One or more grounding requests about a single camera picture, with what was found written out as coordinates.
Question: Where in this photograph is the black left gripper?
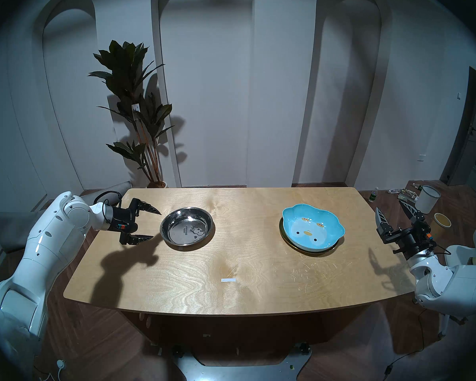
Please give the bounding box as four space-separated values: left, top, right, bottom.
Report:
102 198 162 246

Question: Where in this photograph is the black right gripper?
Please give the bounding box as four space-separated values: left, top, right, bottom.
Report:
375 200 436 260

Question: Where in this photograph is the stainless steel dinosaur plate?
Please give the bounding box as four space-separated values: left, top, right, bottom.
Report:
160 207 215 250

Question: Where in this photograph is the blue animal face plate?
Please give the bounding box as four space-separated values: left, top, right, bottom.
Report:
282 204 345 253

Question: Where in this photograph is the pile of floor clutter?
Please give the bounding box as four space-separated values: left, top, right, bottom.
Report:
388 188 421 204

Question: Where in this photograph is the white bucket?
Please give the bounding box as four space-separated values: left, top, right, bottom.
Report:
415 185 441 214

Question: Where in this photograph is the yellow paper cup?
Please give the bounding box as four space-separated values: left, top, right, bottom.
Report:
430 213 452 236

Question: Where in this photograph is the white office chair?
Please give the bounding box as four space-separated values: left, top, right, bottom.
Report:
413 216 476 339

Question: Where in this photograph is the grey door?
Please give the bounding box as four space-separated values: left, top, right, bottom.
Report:
440 62 476 186

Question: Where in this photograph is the gold metal plate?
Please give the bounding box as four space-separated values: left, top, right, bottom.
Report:
278 219 340 256

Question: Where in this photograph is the rolled grey carpet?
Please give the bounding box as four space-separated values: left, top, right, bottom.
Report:
0 181 132 253

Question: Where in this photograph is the tall green leafy plant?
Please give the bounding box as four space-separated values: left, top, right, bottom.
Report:
88 40 175 184

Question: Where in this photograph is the black floor cable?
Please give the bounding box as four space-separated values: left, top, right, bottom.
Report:
384 301 435 377

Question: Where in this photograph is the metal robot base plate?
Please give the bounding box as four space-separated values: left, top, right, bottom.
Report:
171 343 313 381

